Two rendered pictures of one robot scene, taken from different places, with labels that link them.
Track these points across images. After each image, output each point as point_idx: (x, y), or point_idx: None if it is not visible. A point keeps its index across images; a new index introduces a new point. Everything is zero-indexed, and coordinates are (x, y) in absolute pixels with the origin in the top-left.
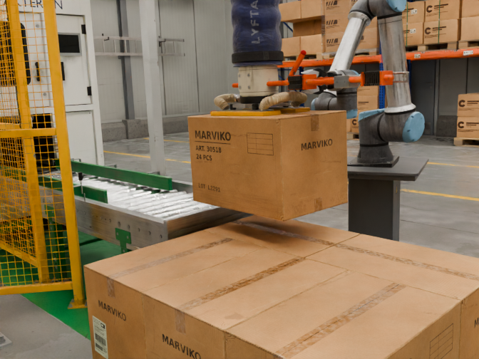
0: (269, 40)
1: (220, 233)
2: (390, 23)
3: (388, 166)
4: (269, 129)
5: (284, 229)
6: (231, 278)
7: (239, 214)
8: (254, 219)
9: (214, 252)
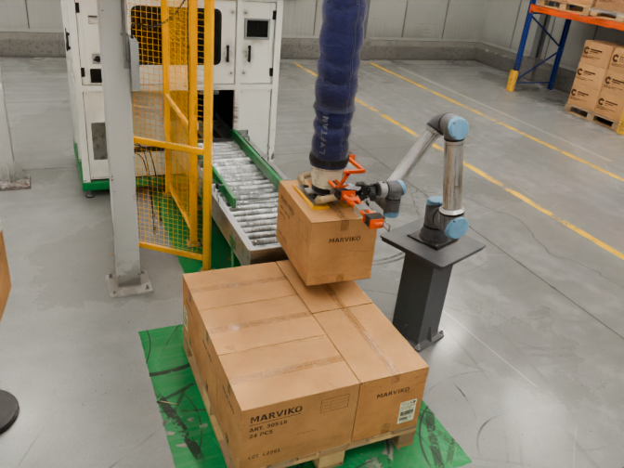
0: (331, 153)
1: (283, 269)
2: (449, 146)
3: (435, 249)
4: (307, 226)
5: None
6: (253, 316)
7: None
8: None
9: (264, 289)
